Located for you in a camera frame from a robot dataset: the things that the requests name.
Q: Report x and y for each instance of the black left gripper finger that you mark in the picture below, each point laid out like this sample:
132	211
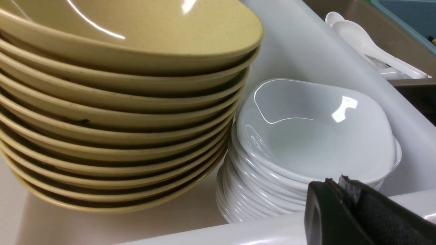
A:
349	212

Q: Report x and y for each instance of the yellow noodle bowl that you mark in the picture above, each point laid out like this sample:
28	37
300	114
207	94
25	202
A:
137	37

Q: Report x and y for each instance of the stack of yellow noodle bowls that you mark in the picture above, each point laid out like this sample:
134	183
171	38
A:
104	142

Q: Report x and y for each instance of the stack of white small dishes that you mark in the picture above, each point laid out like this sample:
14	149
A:
289	133

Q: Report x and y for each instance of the large white plastic bin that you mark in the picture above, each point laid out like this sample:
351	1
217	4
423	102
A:
297	45

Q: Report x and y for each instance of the pile of white soup spoons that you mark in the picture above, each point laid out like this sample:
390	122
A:
357	37

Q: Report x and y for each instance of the olive plastic spoon bin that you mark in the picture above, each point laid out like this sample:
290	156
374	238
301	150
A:
389	36

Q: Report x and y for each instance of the blue plastic chopstick bin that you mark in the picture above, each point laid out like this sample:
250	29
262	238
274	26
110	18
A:
416	17

